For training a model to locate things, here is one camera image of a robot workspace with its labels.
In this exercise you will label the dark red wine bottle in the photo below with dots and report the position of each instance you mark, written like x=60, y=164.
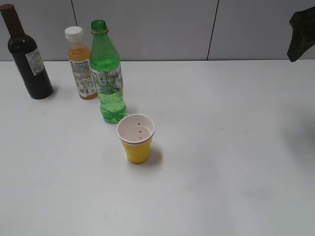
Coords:
x=26, y=55

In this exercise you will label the green sprite bottle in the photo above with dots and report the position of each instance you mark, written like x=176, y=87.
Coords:
x=106, y=70

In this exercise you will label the yellow paper cup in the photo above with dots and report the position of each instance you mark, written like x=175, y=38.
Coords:
x=136, y=133

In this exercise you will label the orange juice bottle white cap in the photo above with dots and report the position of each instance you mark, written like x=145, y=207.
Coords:
x=79, y=58

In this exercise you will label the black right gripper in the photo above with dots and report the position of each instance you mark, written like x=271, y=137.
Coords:
x=303, y=33

